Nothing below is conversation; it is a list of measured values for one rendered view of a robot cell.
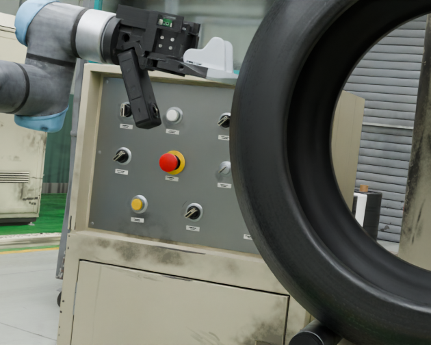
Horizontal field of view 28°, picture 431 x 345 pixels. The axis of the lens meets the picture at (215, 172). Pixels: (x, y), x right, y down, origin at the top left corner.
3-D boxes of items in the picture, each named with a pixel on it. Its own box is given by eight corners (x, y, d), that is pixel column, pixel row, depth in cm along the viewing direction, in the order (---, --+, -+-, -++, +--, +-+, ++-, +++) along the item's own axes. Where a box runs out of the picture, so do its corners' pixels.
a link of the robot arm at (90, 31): (71, 56, 124) (96, 62, 132) (98, 62, 123) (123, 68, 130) (81, 5, 124) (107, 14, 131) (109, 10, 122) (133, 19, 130)
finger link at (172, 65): (204, 66, 117) (146, 53, 120) (202, 77, 117) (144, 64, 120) (215, 70, 121) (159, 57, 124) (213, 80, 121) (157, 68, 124)
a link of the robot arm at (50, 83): (-17, 120, 127) (-2, 46, 125) (36, 124, 136) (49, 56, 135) (22, 131, 123) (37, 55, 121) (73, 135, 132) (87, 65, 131)
